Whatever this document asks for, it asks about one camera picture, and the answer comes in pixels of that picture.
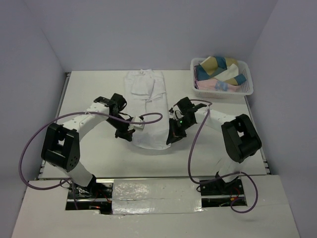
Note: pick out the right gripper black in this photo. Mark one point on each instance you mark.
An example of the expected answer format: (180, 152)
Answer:
(175, 134)

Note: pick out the silver foil tape panel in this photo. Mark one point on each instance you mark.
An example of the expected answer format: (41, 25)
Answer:
(155, 196)

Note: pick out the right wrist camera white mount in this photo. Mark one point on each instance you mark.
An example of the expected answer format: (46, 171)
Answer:
(175, 112)

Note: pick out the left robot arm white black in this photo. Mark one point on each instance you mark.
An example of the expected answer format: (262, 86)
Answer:
(61, 146)

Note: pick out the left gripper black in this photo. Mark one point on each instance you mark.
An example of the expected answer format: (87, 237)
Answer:
(125, 133)

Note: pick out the white plastic basket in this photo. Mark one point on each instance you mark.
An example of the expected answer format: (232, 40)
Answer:
(245, 90)

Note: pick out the colourful patchwork shirt in basket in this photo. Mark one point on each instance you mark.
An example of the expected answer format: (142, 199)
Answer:
(216, 65)

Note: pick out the white long sleeve shirt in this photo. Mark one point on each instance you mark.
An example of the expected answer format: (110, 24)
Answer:
(145, 93)

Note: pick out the pink shirt in basket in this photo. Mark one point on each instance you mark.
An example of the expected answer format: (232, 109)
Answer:
(225, 82)

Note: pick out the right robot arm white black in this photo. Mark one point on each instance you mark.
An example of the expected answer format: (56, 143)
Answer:
(240, 137)

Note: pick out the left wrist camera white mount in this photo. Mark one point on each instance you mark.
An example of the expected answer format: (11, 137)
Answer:
(137, 123)

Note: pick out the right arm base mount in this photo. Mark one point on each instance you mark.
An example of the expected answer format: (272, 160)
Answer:
(221, 194)

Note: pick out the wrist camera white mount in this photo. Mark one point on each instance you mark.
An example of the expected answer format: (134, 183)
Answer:
(175, 112)
(137, 123)

